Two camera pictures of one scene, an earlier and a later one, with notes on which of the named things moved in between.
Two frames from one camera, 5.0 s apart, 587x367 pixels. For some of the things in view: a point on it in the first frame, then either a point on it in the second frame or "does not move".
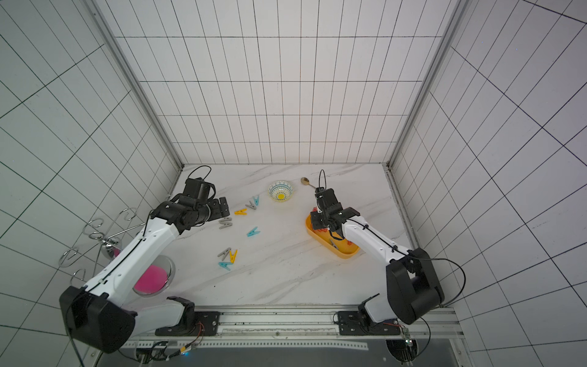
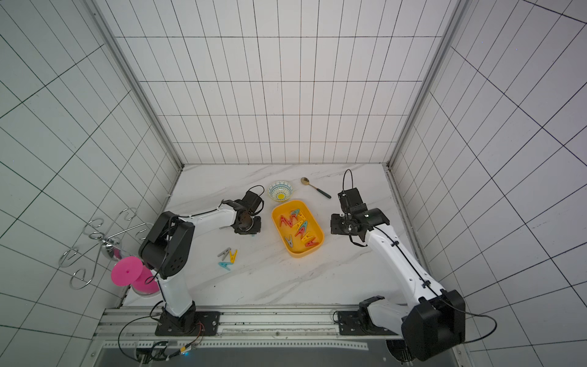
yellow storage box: x=331 y=239 -> x=297 y=228
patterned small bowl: x=280 y=190 does not move
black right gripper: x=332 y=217 -> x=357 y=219
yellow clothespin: x=232 y=257 does not move
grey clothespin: x=225 y=252 does not move
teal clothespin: x=224 y=264 does not move
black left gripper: x=216 y=212 -> x=256 y=229
